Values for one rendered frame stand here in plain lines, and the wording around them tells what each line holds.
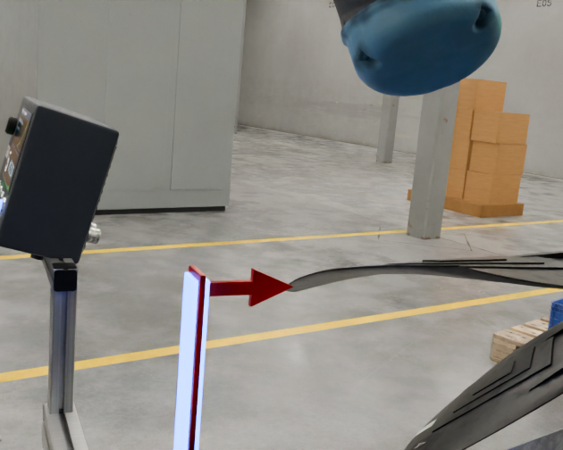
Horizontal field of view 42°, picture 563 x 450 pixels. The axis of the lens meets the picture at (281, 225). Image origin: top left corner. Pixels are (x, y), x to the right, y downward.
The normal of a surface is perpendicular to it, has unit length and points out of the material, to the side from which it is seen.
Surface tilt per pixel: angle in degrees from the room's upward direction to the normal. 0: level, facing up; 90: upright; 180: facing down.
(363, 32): 89
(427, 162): 90
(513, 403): 48
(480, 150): 90
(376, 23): 82
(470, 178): 90
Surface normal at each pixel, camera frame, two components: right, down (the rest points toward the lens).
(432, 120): -0.81, 0.04
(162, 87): 0.58, 0.20
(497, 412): -0.67, -0.73
